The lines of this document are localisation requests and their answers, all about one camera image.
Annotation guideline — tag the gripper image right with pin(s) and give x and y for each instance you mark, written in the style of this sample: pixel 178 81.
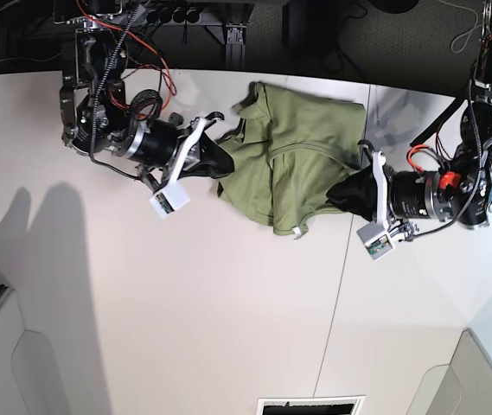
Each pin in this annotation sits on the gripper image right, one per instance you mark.
pixel 391 199

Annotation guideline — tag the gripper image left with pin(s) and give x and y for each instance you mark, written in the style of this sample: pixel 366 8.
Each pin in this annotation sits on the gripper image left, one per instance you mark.
pixel 154 145

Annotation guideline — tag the green t-shirt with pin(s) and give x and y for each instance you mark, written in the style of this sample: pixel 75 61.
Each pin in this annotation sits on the green t-shirt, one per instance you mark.
pixel 288 150

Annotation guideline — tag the black power strip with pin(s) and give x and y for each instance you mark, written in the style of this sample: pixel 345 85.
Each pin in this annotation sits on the black power strip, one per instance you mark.
pixel 158 12

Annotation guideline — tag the white vent slot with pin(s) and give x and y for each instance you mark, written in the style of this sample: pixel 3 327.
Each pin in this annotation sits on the white vent slot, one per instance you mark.
pixel 311 406

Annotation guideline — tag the grey partition right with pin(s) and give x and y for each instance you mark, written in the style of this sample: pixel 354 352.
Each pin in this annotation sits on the grey partition right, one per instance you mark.
pixel 462 386

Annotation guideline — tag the grey partition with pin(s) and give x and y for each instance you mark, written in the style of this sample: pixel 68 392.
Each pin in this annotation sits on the grey partition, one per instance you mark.
pixel 30 379
pixel 462 386

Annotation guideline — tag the grey partition left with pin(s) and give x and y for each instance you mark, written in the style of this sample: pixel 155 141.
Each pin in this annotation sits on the grey partition left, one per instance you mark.
pixel 30 379

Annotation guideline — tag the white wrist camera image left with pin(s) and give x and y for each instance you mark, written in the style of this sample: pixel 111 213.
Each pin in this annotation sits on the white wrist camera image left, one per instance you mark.
pixel 169 199

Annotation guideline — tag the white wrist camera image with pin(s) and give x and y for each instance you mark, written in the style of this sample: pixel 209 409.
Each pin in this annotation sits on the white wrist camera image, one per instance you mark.
pixel 169 199
pixel 376 240

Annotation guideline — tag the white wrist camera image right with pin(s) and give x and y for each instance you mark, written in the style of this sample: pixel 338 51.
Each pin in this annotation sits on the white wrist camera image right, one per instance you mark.
pixel 376 240

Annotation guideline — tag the aluminium frame post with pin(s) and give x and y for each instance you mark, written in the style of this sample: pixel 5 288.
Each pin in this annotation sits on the aluminium frame post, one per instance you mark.
pixel 235 46

